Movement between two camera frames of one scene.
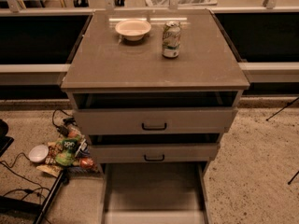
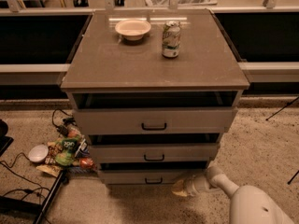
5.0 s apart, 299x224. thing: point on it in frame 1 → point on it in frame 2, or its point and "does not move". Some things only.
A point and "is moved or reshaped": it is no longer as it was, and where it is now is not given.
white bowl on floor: x=38 y=153 does not move
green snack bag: x=65 y=151 does not move
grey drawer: x=159 y=192 is moved or reshaped
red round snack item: x=86 y=162 does not move
